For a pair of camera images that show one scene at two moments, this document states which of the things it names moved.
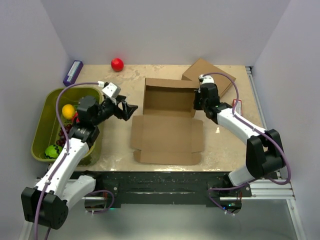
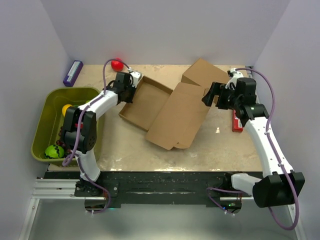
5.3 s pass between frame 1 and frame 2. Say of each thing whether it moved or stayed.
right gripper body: moved
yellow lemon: stayed
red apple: stayed
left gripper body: moved
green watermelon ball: stayed
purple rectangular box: stayed
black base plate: stayed
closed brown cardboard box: stayed
